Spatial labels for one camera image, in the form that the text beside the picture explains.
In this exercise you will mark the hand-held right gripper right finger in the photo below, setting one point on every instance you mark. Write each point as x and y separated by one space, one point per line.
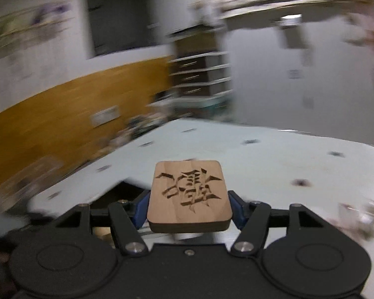
237 208

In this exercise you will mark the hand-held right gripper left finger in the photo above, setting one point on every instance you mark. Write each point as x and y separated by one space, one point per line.
141 210

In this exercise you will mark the black rectangular box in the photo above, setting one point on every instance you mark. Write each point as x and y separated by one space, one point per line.
118 193

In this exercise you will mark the carved square wooden block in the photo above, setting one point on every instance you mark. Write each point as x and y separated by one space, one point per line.
187 196

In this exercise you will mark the pile of plush toys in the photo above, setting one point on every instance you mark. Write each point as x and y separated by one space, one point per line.
140 127

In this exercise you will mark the teal cabinet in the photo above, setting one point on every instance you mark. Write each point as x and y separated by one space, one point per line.
193 106

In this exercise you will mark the white drawer unit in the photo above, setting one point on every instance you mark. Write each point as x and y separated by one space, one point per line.
201 73

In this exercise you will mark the glass aquarium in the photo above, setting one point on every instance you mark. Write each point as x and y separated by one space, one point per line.
194 39

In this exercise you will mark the dark window curtain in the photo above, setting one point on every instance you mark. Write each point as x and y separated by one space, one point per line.
124 15

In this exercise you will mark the wall outlet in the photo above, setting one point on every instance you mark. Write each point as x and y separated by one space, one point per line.
104 116

